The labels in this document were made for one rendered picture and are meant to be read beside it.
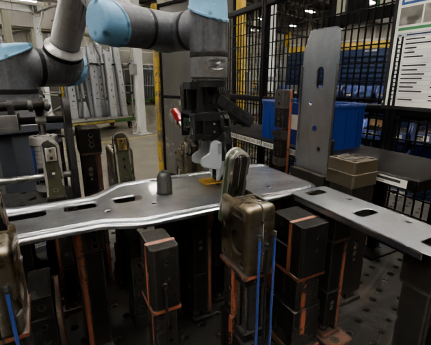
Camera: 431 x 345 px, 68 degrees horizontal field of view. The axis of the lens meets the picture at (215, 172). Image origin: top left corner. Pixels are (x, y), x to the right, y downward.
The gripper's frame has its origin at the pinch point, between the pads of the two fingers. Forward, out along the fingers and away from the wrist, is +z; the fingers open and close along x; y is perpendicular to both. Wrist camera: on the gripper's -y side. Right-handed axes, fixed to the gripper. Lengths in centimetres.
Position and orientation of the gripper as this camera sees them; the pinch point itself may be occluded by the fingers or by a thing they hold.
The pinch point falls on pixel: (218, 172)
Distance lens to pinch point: 72.1
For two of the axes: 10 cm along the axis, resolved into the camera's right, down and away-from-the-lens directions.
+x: 4.7, 2.5, -8.5
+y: -8.8, 1.4, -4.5
